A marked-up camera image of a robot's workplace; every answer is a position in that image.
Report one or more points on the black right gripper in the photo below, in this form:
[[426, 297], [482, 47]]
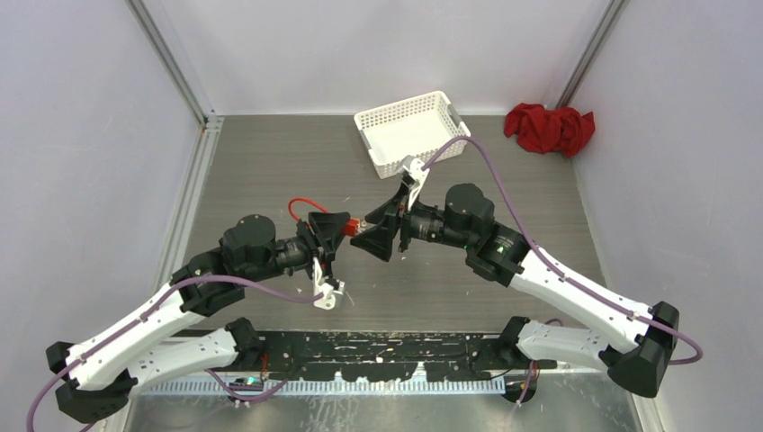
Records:
[[379, 239]]

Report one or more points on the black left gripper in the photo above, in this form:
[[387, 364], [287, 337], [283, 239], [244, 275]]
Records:
[[330, 230]]

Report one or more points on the red cable padlock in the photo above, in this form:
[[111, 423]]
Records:
[[350, 229]]

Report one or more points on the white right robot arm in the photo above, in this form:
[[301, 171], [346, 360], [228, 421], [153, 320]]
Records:
[[630, 341]]

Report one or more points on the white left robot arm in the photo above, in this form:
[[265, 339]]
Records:
[[96, 378]]

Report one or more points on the white perforated plastic basket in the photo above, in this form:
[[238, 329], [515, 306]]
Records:
[[417, 126]]

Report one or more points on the crumpled red cloth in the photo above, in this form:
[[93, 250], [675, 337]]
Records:
[[540, 130]]

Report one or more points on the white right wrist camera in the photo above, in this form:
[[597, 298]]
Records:
[[413, 176]]

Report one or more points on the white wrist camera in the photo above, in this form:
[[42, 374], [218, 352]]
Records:
[[327, 290], [413, 176]]

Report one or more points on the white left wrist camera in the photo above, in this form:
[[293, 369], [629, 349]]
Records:
[[327, 290]]

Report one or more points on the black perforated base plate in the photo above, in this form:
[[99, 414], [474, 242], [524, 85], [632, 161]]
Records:
[[377, 356]]

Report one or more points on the aluminium slotted rail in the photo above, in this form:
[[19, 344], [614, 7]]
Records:
[[418, 385]]

